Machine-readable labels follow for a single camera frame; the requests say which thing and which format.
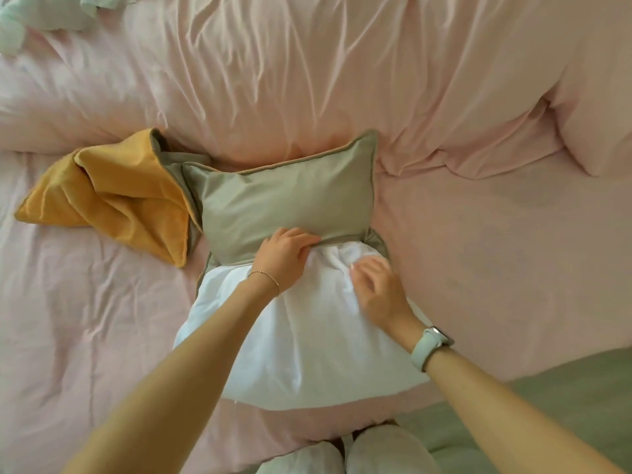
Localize pink ruffled duvet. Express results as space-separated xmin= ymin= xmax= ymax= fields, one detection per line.
xmin=0 ymin=0 xmax=569 ymax=181

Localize pink pillow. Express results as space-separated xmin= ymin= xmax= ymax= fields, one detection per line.
xmin=545 ymin=24 xmax=632 ymax=178

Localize person's left hand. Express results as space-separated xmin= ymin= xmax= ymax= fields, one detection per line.
xmin=249 ymin=227 xmax=323 ymax=298

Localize person's right forearm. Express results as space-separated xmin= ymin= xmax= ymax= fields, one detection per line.
xmin=424 ymin=348 xmax=625 ymax=474

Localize person's right hand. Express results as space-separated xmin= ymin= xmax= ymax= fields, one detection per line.
xmin=349 ymin=255 xmax=428 ymax=354

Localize white smartwatch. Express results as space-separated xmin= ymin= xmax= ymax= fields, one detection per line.
xmin=410 ymin=326 xmax=455 ymax=373

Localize white pillow insert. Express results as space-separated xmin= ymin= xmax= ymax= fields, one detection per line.
xmin=172 ymin=240 xmax=435 ymax=411

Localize pink bed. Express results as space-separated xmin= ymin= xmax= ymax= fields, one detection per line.
xmin=0 ymin=147 xmax=632 ymax=474

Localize thin gold bracelet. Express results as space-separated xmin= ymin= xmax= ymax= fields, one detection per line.
xmin=246 ymin=270 xmax=281 ymax=298

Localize grey and orange pillowcase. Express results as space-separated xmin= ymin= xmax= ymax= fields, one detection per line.
xmin=13 ymin=128 xmax=213 ymax=269
xmin=181 ymin=128 xmax=390 ymax=297

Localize person's left forearm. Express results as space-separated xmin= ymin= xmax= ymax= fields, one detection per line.
xmin=61 ymin=276 xmax=280 ymax=474

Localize person's white shorts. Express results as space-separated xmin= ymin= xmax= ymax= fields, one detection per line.
xmin=256 ymin=423 xmax=440 ymax=474

